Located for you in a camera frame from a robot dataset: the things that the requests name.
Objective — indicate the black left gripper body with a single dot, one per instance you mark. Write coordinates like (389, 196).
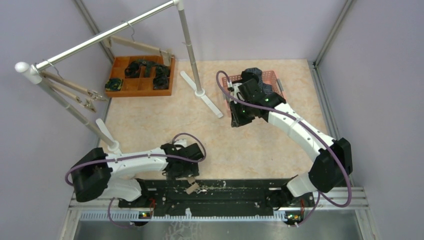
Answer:
(188, 169)

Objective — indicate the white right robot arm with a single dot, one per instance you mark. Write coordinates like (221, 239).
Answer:
(332, 158)

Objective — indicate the beige hanger of black underwear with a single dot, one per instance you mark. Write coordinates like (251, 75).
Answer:
(166, 55)

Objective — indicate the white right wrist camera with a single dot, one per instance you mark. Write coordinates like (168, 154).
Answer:
(235, 91)

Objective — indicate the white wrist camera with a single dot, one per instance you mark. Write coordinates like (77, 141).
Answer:
(235, 91)
(180, 143)

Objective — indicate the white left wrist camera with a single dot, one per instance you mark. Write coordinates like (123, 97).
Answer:
(180, 143)

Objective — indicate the navy white striped underwear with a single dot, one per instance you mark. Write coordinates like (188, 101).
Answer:
(257, 74)

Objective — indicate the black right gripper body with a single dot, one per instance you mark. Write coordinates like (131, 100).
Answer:
(243, 113)

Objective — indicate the beige hanger of navy underwear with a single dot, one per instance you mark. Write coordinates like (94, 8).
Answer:
(194, 186)

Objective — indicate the aluminium frame rail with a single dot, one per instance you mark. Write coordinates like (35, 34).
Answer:
(338, 195)

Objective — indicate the beige hanger of striped underwear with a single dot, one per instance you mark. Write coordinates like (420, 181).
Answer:
(87, 103)

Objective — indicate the orange wooden tray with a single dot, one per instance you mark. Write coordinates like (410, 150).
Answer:
(140, 76)

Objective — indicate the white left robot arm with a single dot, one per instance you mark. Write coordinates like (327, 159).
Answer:
(108, 175)

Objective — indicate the beige clip hanger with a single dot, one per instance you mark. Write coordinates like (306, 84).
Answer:
(94, 95)

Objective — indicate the pink plastic basket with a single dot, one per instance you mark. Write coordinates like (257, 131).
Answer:
(251, 92)

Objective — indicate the silver clothes rack rail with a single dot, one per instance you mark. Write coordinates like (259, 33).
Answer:
(33, 72)

